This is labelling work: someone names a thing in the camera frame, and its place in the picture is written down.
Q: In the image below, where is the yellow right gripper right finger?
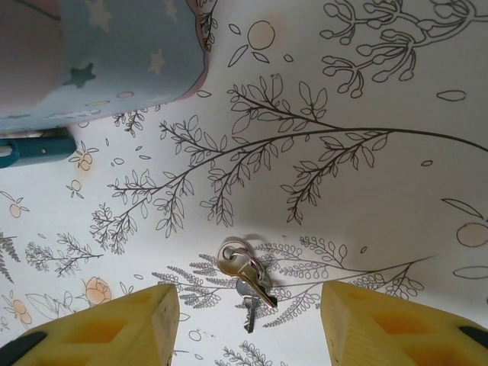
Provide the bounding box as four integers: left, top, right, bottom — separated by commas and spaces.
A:
319, 281, 488, 366

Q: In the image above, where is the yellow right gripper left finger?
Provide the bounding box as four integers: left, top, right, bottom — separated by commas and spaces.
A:
0, 284, 179, 366

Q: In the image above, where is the dull silver key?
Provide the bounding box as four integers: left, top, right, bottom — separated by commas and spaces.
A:
235, 277, 261, 334

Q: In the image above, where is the silver key ring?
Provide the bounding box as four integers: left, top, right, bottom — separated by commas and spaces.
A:
217, 236, 268, 281

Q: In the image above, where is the shiny silver key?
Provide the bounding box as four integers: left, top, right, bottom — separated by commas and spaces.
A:
219, 246, 280, 308

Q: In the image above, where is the blue key tag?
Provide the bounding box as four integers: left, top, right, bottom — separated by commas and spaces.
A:
0, 136, 77, 169

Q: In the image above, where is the pastel cartoon tin box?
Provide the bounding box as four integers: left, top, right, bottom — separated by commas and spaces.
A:
0, 0, 209, 129

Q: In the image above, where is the floral patterned table cover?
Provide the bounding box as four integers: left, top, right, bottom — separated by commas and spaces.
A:
0, 0, 488, 366

